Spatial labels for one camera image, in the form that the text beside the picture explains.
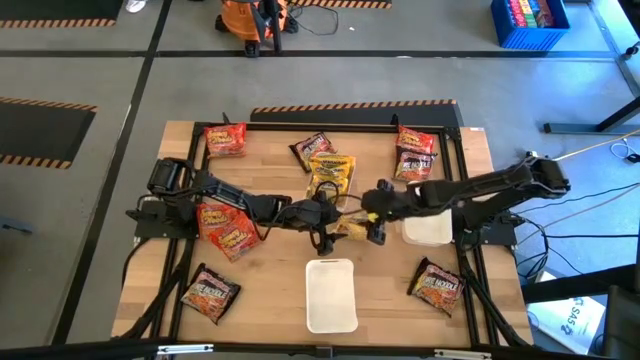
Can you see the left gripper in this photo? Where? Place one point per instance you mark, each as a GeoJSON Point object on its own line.
{"type": "Point", "coordinates": [315, 215]}

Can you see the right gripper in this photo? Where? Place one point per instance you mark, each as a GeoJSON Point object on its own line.
{"type": "Point", "coordinates": [395, 200]}

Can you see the white plastic bin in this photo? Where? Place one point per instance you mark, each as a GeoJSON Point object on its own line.
{"type": "Point", "coordinates": [427, 232]}
{"type": "Point", "coordinates": [331, 295]}

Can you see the black fire noodle pack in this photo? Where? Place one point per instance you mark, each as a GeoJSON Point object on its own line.
{"type": "Point", "coordinates": [414, 167]}
{"type": "Point", "coordinates": [437, 287]}
{"type": "Point", "coordinates": [210, 295]}
{"type": "Point", "coordinates": [311, 147]}

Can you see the orange spicy chicken noodle pack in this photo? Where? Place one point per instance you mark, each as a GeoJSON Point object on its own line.
{"type": "Point", "coordinates": [415, 140]}
{"type": "Point", "coordinates": [212, 217]}
{"type": "Point", "coordinates": [235, 240]}
{"type": "Point", "coordinates": [226, 141]}

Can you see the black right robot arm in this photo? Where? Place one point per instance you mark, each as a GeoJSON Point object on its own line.
{"type": "Point", "coordinates": [480, 187]}

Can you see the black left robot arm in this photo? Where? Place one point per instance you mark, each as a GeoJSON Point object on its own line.
{"type": "Point", "coordinates": [225, 192]}

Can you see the black hazard-striped floor mat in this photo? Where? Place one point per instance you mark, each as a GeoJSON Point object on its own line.
{"type": "Point", "coordinates": [50, 7]}
{"type": "Point", "coordinates": [350, 115]}
{"type": "Point", "coordinates": [350, 4]}
{"type": "Point", "coordinates": [40, 135]}

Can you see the black floor bar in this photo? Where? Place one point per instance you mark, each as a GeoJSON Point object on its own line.
{"type": "Point", "coordinates": [575, 290]}

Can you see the white printed paper bag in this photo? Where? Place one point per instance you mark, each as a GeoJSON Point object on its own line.
{"type": "Point", "coordinates": [565, 325]}

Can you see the black desk leg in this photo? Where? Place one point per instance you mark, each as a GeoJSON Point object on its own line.
{"type": "Point", "coordinates": [570, 128]}

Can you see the blue plastic crate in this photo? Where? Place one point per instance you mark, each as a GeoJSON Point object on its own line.
{"type": "Point", "coordinates": [500, 30]}

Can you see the orange shop vacuum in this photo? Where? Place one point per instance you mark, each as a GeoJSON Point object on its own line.
{"type": "Point", "coordinates": [240, 20]}

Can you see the black chair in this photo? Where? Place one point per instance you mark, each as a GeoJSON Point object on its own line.
{"type": "Point", "coordinates": [622, 325]}

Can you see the colourful packet row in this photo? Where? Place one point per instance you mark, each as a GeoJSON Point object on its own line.
{"type": "Point", "coordinates": [530, 12]}

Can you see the black rig beam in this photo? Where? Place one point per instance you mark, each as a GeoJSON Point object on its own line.
{"type": "Point", "coordinates": [75, 352]}

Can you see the person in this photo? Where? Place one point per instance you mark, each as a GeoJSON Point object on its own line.
{"type": "Point", "coordinates": [135, 5]}

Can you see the dark floor stand foot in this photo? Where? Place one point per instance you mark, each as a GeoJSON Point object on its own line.
{"type": "Point", "coordinates": [15, 225]}

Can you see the black table frame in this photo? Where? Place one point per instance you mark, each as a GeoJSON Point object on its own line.
{"type": "Point", "coordinates": [280, 127]}

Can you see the silver beam bracket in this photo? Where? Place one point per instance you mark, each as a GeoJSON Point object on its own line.
{"type": "Point", "coordinates": [462, 354]}
{"type": "Point", "coordinates": [185, 349]}

